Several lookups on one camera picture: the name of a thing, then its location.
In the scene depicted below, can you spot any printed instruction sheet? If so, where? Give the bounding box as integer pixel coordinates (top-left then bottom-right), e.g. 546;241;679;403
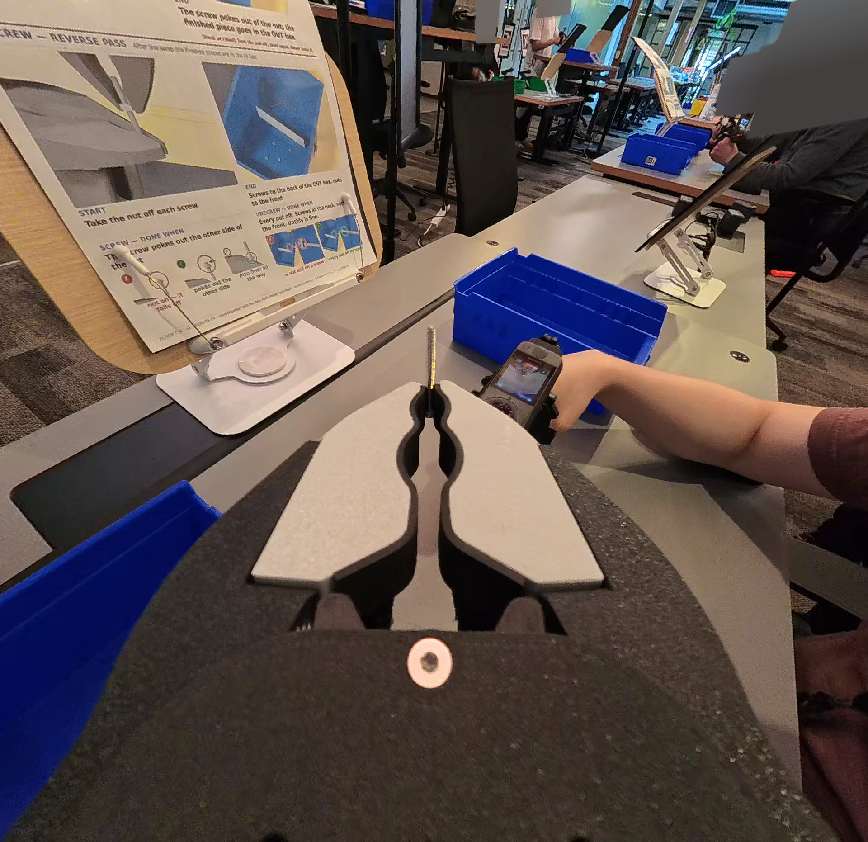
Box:
0;0;378;352

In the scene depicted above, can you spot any grey framed panel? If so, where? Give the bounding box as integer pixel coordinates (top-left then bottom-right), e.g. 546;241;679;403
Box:
387;0;435;246

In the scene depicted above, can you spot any person's right forearm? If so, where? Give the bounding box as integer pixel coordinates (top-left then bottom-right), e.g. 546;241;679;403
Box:
607;366;831;497

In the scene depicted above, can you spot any black rectangular desk mat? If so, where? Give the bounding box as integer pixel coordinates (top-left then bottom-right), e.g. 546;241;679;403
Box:
10;401;204;551

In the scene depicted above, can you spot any person's right hand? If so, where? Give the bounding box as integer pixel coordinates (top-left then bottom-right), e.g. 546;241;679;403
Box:
549;349;619;432

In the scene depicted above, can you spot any white desk stand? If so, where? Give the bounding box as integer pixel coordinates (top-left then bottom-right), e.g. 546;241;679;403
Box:
644;228;726;308

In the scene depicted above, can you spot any dark tilted board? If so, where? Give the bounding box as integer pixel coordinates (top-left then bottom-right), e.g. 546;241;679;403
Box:
636;143;777;253

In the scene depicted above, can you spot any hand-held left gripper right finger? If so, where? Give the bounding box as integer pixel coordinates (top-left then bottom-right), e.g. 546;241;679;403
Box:
437;379;606;593

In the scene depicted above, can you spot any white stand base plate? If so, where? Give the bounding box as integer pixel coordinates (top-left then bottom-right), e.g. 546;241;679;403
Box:
155;272;370;437

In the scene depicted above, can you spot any blue plastic bin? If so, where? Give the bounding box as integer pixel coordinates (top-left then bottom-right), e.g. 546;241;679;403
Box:
654;122;713;151
620;131;699;177
453;247;669;417
0;479;222;836

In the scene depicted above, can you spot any wooden office desk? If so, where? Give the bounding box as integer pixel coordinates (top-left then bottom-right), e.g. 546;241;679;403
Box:
308;4;509;48
590;142;770;213

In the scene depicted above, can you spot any small black device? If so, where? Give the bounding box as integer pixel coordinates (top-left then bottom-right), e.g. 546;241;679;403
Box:
719;201;758;239

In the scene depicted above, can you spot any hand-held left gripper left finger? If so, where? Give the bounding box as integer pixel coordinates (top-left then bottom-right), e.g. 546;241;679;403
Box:
251;381;418;588

